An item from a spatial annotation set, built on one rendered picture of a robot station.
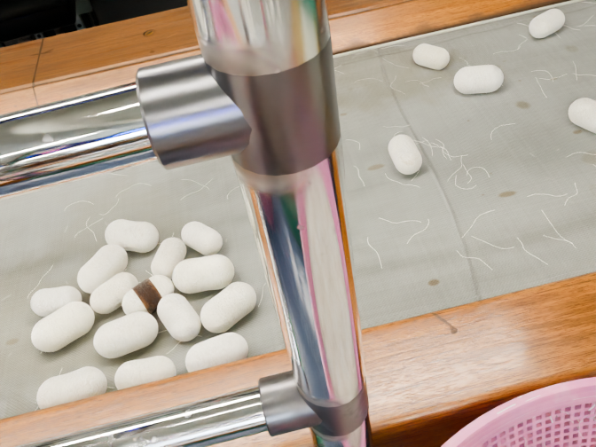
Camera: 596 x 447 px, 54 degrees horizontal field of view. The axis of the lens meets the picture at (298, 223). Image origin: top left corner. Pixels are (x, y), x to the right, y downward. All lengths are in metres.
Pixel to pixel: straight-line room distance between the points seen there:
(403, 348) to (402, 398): 0.03
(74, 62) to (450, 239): 0.38
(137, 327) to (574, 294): 0.23
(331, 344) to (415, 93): 0.36
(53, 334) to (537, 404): 0.26
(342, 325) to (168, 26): 0.48
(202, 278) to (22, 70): 0.33
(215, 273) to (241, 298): 0.03
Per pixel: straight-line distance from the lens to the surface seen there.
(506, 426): 0.29
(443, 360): 0.30
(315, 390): 0.18
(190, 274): 0.35
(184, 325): 0.34
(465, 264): 0.36
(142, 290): 0.36
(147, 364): 0.33
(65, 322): 0.37
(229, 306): 0.33
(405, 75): 0.52
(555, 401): 0.29
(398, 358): 0.30
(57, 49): 0.63
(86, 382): 0.34
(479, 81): 0.48
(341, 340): 0.16
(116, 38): 0.61
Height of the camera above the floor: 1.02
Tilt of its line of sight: 46 degrees down
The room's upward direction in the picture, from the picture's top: 11 degrees counter-clockwise
